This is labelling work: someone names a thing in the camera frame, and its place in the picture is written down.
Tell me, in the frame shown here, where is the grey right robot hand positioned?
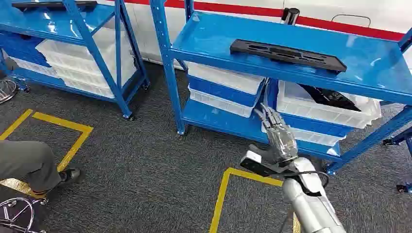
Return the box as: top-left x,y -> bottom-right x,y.
248,103 -> 299,164

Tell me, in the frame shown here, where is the white plastic crate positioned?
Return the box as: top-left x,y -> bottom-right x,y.
9,56 -> 60,79
63,77 -> 136,99
186,62 -> 266,96
189,87 -> 255,118
276,80 -> 383,129
35,19 -> 136,70
51,61 -> 137,89

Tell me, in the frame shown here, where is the blue plastic crate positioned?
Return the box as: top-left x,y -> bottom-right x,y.
188,75 -> 263,108
0,32 -> 51,67

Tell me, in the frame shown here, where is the yellow floor tape marking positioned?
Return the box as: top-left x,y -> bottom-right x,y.
209,167 -> 302,233
0,108 -> 94,198

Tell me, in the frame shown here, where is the blue metal shelf rack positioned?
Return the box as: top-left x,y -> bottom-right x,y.
382,126 -> 412,194
0,0 -> 151,121
149,0 -> 412,176

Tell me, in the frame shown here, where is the chrome chair base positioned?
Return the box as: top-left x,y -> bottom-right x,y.
0,197 -> 49,233
0,80 -> 19,104

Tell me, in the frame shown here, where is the person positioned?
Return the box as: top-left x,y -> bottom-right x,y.
0,140 -> 81,195

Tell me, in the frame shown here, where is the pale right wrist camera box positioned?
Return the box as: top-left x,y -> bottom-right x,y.
240,150 -> 281,178

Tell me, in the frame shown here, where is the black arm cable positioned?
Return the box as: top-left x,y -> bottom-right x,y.
283,170 -> 329,197

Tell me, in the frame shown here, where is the black and chrome post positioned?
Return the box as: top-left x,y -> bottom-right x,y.
280,7 -> 301,26

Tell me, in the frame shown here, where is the thin black wall cable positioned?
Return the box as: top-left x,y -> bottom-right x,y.
331,14 -> 371,28

